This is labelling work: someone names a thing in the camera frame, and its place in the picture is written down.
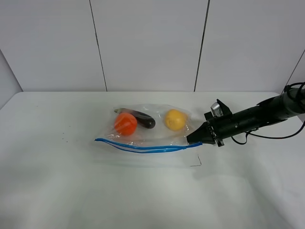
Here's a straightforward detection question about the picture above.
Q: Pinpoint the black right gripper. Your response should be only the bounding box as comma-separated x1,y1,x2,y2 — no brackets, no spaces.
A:
186,99,234,146

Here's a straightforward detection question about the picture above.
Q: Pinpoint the clear plastic zip bag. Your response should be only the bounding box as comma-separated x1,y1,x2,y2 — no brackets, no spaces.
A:
91,104,202,167

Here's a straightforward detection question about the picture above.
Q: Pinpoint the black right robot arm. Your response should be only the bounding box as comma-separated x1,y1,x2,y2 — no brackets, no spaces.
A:
186,82,305,146

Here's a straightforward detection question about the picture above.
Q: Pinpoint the yellow pear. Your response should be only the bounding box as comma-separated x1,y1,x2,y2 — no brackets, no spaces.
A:
164,109,188,131

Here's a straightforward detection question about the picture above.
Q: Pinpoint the dark purple eggplant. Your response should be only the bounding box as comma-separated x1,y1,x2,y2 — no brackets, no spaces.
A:
114,108,156,129

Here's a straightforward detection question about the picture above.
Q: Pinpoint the orange fruit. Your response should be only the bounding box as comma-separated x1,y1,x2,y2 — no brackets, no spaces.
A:
114,113,137,136

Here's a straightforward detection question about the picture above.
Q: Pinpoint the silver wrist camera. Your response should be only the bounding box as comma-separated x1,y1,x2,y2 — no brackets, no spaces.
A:
211,102,223,117

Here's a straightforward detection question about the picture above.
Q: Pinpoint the black cable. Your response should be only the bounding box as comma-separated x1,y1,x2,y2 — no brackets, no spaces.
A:
231,82,305,145

